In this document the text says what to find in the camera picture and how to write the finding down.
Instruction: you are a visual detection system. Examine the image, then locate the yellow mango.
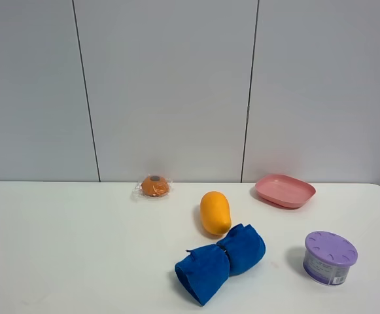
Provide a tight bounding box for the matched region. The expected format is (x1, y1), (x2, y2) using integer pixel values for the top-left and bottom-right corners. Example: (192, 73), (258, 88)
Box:
(199, 191), (232, 236)

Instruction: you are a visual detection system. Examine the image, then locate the blue cloth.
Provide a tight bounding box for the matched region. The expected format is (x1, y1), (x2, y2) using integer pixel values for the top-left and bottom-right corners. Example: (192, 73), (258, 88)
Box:
(175, 224), (266, 306)

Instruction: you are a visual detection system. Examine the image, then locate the purple lidded round container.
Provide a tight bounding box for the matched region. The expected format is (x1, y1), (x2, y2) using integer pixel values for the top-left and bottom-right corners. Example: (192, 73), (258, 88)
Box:
(303, 231), (358, 286)

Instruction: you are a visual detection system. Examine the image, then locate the pink plastic tray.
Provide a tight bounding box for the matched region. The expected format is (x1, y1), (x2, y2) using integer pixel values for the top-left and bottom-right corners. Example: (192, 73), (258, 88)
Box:
(255, 174), (316, 209)

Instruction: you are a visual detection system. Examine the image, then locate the wrapped orange round pastry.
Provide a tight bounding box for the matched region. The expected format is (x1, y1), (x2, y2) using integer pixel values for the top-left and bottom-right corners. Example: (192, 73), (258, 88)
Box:
(130, 175), (173, 201)

